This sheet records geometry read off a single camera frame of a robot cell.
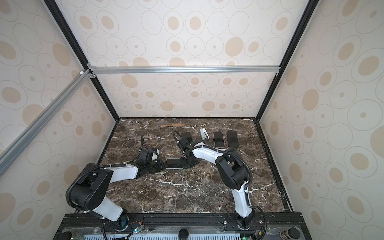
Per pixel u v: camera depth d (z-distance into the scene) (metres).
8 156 0.51
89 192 0.45
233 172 0.51
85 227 0.73
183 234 0.63
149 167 0.78
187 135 1.10
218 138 1.08
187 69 0.91
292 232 0.63
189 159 0.81
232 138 1.07
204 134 1.07
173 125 1.17
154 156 0.78
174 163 0.95
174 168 0.92
